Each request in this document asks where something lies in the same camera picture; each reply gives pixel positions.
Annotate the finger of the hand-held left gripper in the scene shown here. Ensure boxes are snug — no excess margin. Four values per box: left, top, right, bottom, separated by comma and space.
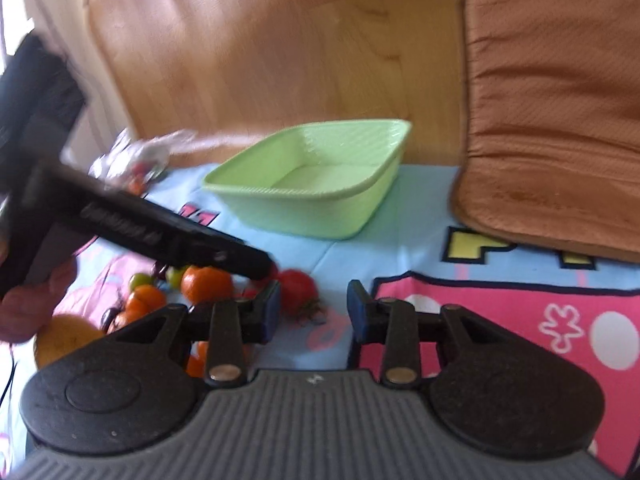
172, 227, 278, 282

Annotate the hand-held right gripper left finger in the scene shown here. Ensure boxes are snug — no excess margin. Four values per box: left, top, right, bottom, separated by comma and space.
107, 280, 282, 389

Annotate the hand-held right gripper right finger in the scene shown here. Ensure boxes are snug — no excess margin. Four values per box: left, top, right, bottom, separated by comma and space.
346, 279, 538, 389

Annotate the red tomato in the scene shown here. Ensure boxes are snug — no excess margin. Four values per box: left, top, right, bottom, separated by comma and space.
277, 269, 322, 318

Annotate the orange tangerine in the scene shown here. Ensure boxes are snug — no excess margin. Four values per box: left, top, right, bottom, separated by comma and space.
124, 285, 168, 327
181, 266, 235, 306

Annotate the orange tomato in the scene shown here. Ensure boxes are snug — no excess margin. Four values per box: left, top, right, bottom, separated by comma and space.
186, 341, 209, 377

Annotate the light green square plate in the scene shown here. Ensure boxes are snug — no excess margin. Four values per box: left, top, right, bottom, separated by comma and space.
201, 119, 413, 241

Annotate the person's left hand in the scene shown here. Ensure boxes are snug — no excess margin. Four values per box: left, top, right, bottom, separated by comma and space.
0, 255, 79, 347

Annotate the printed blue pink blanket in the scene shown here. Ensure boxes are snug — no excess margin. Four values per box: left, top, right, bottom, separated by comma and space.
0, 162, 640, 478

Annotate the clear plastic bag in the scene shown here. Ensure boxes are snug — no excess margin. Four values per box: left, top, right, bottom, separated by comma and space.
89, 127, 201, 197

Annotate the yellow pear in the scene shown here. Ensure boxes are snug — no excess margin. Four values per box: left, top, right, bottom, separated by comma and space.
33, 314, 106, 369

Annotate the brown seat cushion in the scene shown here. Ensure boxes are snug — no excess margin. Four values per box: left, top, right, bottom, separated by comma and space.
450, 0, 640, 264

